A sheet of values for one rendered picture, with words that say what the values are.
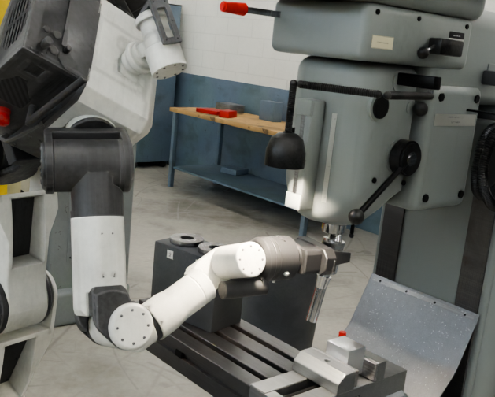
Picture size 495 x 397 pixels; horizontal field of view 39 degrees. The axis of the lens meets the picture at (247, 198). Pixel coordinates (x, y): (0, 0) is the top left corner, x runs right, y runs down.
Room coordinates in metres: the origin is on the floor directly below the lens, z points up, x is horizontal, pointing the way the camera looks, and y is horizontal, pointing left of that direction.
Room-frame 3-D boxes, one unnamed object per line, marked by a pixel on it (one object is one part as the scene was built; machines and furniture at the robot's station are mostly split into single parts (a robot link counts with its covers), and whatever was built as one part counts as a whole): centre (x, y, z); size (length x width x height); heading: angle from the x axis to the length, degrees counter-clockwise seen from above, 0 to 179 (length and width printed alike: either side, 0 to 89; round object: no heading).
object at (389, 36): (1.43, -0.22, 1.68); 0.34 x 0.24 x 0.10; 132
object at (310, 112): (1.33, -0.10, 1.45); 0.04 x 0.04 x 0.21; 42
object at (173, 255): (1.75, 0.11, 1.03); 0.22 x 0.12 x 0.20; 53
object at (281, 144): (1.24, -0.06, 1.46); 0.07 x 0.07 x 0.06
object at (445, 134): (1.54, -0.33, 1.47); 0.24 x 0.19 x 0.26; 42
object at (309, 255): (1.36, -0.11, 1.23); 0.13 x 0.12 x 0.10; 32
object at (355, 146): (1.41, -0.19, 1.47); 0.21 x 0.19 x 0.32; 42
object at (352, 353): (1.35, -0.23, 1.03); 0.06 x 0.05 x 0.06; 42
